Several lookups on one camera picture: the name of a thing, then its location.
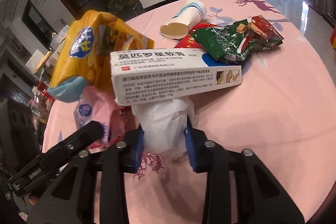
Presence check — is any white paper cup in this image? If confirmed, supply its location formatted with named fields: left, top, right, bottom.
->
left=159, top=0, right=207, bottom=40

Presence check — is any pink printed tablecloth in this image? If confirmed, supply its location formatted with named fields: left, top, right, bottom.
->
left=43, top=0, right=335, bottom=223

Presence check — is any red cigarette pack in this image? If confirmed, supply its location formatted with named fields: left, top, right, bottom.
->
left=175, top=22, right=219, bottom=49

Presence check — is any yellow chip bag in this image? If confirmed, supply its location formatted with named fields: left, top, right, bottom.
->
left=47, top=10, right=155, bottom=103

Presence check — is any pink tissue packet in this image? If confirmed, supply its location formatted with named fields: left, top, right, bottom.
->
left=73, top=86, right=126, bottom=148

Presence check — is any red snack wrapper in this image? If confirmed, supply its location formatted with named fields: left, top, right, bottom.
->
left=248, top=15, right=284, bottom=52

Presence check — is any dark floor plant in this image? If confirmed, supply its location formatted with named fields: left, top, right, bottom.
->
left=108, top=0, right=136, bottom=16

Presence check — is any green snack wrapper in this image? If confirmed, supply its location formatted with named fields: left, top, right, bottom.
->
left=191, top=19, right=255, bottom=63

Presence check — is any white tissue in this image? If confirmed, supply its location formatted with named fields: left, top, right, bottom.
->
left=131, top=97, right=198, bottom=160

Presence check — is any white medicine box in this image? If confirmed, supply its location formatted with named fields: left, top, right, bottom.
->
left=110, top=48, right=242, bottom=106

